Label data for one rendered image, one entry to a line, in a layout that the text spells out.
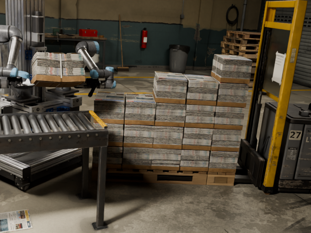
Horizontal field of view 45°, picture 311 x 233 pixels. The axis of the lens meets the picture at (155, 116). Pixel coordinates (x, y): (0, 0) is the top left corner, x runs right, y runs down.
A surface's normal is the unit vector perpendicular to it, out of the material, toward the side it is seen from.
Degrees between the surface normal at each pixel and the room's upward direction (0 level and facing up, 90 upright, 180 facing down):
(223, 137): 90
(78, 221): 0
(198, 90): 90
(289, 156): 90
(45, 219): 0
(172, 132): 90
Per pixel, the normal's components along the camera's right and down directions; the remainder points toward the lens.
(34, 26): -0.53, 0.19
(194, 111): 0.09, 0.28
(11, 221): 0.08, -0.96
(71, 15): 0.41, 0.29
